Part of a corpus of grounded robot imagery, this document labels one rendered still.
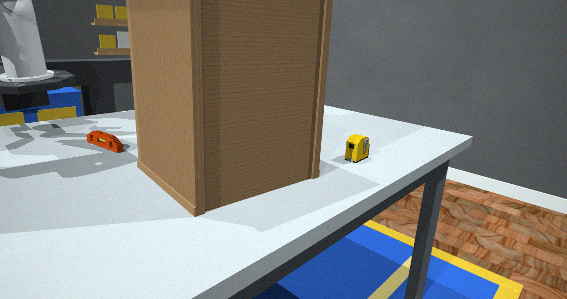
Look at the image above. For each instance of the yellow tape measure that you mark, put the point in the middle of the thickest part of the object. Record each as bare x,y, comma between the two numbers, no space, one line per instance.
357,148

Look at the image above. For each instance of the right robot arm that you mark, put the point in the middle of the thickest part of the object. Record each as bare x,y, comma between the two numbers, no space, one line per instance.
20,46

